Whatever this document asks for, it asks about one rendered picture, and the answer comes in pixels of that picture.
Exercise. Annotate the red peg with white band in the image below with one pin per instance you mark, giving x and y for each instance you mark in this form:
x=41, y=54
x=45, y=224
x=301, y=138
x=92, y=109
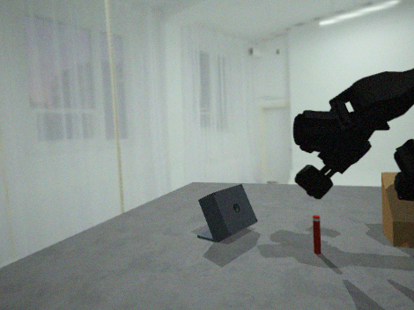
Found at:
x=317, y=234

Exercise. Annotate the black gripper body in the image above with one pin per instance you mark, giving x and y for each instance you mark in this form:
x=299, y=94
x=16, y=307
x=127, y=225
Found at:
x=316, y=182

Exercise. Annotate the dark grey sloped panel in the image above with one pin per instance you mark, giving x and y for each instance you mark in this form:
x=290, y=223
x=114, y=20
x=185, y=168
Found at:
x=227, y=212

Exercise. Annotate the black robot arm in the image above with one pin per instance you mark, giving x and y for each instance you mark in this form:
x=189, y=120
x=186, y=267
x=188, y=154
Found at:
x=375, y=100

